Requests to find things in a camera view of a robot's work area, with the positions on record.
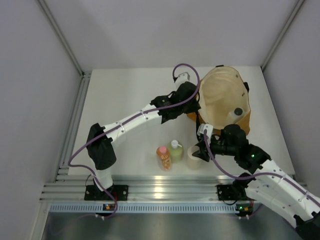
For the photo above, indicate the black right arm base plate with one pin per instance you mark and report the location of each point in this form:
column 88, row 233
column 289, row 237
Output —
column 231, row 192

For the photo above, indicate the right aluminium corner post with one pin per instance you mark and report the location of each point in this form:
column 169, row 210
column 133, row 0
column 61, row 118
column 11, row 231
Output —
column 299, row 4

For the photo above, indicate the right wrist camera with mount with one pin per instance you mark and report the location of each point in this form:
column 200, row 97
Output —
column 205, row 129

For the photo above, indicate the aluminium corner post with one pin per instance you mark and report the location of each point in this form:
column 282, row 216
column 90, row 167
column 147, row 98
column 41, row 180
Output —
column 299, row 4
column 60, row 35

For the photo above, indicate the grey slotted cable duct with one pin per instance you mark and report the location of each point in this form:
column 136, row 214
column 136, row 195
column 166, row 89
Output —
column 216, row 208

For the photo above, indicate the tan canvas tote bag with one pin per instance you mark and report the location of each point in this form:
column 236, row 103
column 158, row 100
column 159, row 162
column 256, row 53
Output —
column 222, row 90

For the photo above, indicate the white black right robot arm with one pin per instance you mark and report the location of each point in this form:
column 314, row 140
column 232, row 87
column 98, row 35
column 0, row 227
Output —
column 263, row 180

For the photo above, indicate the green pump bottle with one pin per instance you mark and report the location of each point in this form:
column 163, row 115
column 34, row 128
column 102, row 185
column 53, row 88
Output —
column 176, row 151

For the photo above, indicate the white bottle with black cap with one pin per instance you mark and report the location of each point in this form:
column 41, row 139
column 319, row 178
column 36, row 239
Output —
column 234, row 116

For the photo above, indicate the aluminium rail frame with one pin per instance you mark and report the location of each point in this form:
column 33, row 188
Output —
column 112, row 94

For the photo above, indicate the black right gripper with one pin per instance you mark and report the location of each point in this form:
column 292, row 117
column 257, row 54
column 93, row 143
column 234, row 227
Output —
column 201, row 153

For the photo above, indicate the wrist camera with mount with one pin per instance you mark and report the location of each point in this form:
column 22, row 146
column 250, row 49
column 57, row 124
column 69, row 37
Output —
column 181, row 78
column 205, row 129

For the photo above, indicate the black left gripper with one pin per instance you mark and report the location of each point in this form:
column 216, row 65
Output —
column 195, row 108

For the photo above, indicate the left aluminium corner post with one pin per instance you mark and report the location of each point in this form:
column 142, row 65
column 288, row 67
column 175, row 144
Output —
column 60, row 35

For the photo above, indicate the cream cylindrical jar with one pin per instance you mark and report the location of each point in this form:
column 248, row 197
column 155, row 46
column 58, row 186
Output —
column 193, row 162

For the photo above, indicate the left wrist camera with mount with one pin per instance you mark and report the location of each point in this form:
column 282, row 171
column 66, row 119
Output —
column 181, row 78

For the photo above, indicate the orange bottle with pink cap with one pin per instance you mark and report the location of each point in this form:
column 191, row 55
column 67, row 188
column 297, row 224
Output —
column 164, row 158

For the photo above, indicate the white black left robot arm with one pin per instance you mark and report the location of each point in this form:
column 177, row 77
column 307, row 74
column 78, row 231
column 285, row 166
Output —
column 103, row 140

